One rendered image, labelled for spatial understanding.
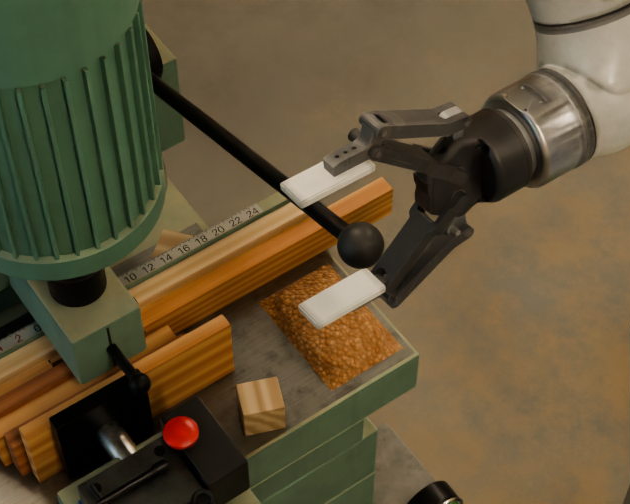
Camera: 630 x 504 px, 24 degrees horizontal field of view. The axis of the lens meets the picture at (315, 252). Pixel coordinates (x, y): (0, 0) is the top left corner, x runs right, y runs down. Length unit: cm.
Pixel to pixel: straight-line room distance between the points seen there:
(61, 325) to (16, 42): 39
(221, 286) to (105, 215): 32
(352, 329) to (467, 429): 104
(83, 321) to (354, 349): 27
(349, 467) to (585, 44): 52
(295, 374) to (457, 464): 101
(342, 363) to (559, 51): 36
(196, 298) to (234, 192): 130
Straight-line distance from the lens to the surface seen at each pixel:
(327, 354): 139
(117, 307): 129
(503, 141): 120
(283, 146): 277
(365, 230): 106
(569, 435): 244
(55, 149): 103
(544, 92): 123
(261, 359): 141
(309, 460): 143
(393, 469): 167
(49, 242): 112
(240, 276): 142
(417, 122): 114
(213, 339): 134
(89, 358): 130
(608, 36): 124
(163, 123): 146
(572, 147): 123
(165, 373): 133
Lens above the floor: 208
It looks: 53 degrees down
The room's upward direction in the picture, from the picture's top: straight up
